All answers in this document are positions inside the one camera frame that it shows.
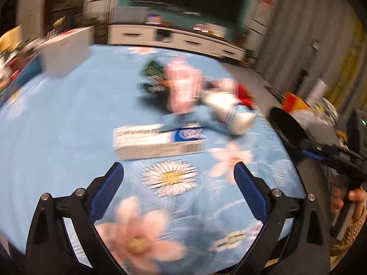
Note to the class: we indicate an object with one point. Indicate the potted plant by cabinet end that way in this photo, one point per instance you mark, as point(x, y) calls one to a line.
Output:
point(93, 23)

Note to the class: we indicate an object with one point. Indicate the person's right hand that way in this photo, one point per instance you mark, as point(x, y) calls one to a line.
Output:
point(358, 197)

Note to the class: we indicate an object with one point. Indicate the red yellow shopping bag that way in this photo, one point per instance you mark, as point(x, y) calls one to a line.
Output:
point(295, 101)

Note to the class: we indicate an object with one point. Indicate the white rectangular box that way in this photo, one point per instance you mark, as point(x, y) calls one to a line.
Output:
point(67, 51)

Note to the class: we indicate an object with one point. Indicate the white upright board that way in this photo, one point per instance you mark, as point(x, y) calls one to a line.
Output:
point(318, 91)

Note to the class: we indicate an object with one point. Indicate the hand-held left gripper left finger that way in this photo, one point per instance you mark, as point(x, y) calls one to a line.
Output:
point(107, 190)

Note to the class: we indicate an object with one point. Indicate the glass tank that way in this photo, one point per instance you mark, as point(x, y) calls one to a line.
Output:
point(127, 14)

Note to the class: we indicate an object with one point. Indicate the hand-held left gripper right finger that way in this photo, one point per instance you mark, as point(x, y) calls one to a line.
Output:
point(251, 192)

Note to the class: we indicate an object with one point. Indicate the small digital photo frame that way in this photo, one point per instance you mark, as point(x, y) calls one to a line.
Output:
point(153, 19)

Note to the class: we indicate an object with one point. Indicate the dark wooden display cabinet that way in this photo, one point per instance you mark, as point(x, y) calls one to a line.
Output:
point(64, 3)

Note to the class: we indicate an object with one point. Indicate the yellow box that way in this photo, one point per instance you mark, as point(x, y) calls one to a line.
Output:
point(10, 38)

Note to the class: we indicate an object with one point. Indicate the grey curtain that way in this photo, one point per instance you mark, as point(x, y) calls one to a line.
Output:
point(292, 34)

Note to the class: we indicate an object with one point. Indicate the dark green snack packet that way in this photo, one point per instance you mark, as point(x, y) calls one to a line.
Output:
point(152, 68)

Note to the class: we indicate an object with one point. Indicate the white desk calendar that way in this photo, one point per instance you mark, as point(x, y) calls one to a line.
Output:
point(216, 30)

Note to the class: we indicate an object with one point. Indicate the white television cabinet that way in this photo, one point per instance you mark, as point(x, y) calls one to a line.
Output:
point(183, 41)

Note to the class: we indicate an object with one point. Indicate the light blue wrapper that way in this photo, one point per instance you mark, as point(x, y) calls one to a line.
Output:
point(197, 117)

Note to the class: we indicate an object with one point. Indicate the white paper cup blue print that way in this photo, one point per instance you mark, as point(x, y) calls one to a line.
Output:
point(229, 111)

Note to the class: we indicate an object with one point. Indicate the potted plant brown pot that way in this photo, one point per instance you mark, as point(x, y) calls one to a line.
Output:
point(243, 34)

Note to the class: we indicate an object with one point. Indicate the pink snack packet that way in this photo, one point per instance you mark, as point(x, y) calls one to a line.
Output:
point(182, 86)

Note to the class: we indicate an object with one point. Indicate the potted plant yellow pot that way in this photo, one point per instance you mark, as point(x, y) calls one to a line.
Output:
point(249, 57)

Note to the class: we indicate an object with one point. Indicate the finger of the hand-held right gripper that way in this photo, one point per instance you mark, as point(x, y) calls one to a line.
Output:
point(314, 154)

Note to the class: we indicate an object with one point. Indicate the black round trash bin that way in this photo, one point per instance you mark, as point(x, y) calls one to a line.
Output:
point(286, 123)

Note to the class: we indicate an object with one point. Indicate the white blue toothpaste box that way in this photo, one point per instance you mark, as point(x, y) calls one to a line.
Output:
point(149, 146)

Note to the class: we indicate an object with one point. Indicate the white plastic bag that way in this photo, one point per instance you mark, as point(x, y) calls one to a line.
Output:
point(314, 117)

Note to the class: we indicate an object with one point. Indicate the red cigarette carton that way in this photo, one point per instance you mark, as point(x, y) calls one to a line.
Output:
point(245, 91)

